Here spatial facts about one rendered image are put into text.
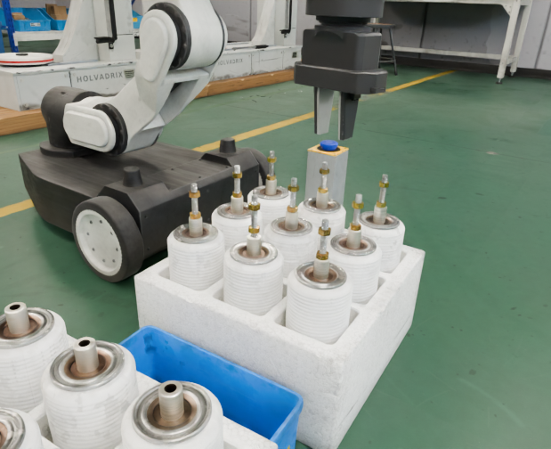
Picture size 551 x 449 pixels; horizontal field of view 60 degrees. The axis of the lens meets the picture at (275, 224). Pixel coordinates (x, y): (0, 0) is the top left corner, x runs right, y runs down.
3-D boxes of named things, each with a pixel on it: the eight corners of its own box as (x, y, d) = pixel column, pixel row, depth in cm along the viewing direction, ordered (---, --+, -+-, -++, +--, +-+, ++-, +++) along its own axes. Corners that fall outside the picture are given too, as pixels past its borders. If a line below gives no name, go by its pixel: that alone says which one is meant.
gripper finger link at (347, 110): (335, 140, 59) (339, 88, 56) (350, 135, 61) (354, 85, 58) (345, 142, 58) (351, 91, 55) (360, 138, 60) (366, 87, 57)
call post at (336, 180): (299, 271, 120) (306, 151, 106) (311, 259, 125) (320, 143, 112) (324, 279, 116) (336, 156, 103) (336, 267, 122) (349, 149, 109)
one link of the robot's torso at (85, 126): (65, 146, 137) (58, 99, 131) (121, 133, 152) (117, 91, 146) (112, 160, 127) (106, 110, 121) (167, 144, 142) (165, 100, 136)
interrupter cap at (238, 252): (250, 272, 70) (251, 268, 70) (220, 253, 75) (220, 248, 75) (287, 256, 75) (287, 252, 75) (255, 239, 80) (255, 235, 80)
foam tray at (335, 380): (141, 358, 89) (133, 275, 81) (258, 271, 119) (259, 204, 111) (330, 459, 70) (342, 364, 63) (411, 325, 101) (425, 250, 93)
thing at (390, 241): (357, 321, 90) (368, 235, 82) (335, 294, 98) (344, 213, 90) (401, 313, 93) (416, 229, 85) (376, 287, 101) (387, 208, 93)
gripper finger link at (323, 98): (330, 131, 63) (335, 83, 60) (315, 135, 60) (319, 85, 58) (321, 129, 64) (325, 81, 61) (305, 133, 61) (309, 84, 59)
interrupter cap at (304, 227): (302, 217, 89) (302, 214, 88) (320, 234, 82) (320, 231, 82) (263, 222, 86) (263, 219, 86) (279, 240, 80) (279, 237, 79)
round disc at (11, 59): (-21, 63, 250) (-23, 53, 248) (34, 59, 273) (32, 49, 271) (11, 69, 235) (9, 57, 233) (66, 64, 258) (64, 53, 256)
